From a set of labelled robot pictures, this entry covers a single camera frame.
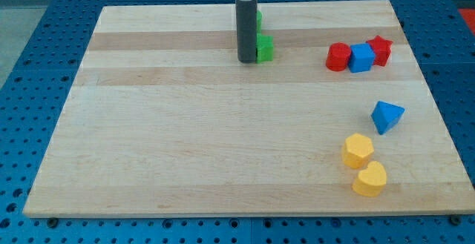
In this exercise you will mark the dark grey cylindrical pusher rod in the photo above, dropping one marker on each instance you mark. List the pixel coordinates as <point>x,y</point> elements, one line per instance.
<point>246,29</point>

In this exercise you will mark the green star block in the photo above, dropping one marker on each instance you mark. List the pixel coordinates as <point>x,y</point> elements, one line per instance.
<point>265,48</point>

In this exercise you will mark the green circle block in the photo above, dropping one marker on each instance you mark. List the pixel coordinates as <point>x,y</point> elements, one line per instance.
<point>259,21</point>

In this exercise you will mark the red star block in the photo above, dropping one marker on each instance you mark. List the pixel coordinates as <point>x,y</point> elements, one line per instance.
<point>382,49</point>

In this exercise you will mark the red cylinder block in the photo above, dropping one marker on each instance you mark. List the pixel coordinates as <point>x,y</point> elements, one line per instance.
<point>338,56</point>

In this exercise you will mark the blue cube block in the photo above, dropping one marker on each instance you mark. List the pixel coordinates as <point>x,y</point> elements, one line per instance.
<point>361,58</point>

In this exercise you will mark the light wooden board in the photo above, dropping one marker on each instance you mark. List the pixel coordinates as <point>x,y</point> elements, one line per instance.
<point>162,120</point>

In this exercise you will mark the blue triangle block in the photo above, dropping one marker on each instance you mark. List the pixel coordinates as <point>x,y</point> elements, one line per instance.
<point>385,116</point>

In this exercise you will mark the yellow hexagon block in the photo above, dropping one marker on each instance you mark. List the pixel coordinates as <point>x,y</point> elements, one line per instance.
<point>357,150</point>

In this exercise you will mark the yellow heart block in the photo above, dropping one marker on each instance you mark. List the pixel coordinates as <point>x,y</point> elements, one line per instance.
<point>370,181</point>

